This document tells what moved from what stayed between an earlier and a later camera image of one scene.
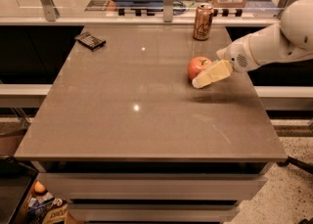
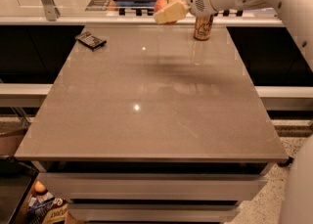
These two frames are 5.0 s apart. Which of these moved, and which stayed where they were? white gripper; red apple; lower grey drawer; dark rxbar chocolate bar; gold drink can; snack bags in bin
Moved: red apple; white gripper
Stayed: dark rxbar chocolate bar; gold drink can; snack bags in bin; lower grey drawer
